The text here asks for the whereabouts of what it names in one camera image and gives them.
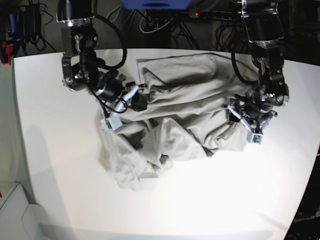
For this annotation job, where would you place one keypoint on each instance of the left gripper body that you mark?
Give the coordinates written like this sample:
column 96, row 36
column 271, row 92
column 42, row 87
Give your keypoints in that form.
column 250, row 109

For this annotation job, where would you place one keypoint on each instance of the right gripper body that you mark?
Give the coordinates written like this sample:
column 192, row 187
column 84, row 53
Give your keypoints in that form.
column 111, row 88

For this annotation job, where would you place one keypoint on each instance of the beige t-shirt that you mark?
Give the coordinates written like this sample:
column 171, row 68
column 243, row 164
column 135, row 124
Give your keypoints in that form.
column 186, row 119

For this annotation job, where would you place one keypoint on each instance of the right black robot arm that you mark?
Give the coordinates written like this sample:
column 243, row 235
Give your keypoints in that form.
column 83, row 70

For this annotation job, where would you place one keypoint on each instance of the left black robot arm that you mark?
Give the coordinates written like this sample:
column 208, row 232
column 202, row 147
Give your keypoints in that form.
column 264, row 30

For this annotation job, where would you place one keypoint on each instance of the blue box overhead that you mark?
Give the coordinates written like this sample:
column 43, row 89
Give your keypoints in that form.
column 155, row 4

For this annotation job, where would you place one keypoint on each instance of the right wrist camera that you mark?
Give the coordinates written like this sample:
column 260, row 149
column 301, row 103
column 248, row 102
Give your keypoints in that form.
column 111, row 123

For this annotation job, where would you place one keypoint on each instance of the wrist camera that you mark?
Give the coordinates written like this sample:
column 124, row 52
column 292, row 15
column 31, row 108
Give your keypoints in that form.
column 254, row 138
column 111, row 123

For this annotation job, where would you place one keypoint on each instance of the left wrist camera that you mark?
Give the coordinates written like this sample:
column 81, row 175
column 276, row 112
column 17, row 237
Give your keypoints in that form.
column 254, row 138

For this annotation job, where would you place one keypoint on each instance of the white power strip red switch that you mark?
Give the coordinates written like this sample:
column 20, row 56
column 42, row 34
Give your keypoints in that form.
column 213, row 15

